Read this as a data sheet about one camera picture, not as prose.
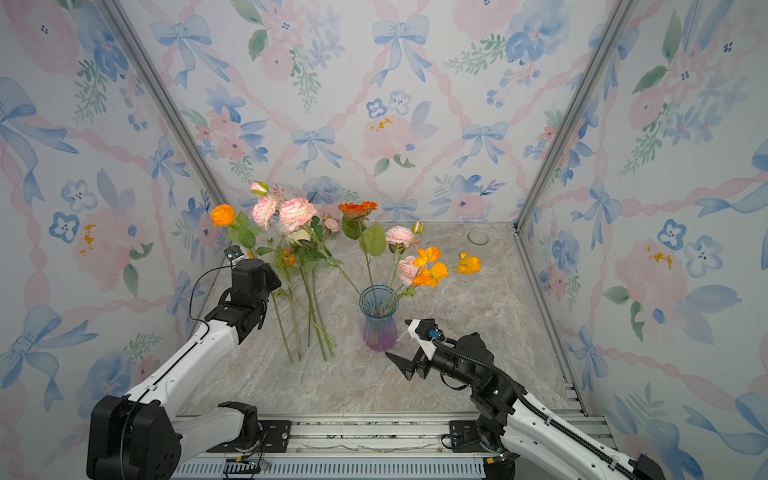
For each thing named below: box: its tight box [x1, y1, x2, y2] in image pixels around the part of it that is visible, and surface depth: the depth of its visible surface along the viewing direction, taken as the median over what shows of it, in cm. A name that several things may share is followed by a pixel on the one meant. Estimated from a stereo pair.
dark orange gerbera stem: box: [338, 201, 387, 295], surface depth 75 cm
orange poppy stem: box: [390, 247, 482, 310], surface depth 62 cm
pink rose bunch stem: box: [249, 181, 361, 295], surface depth 60 cm
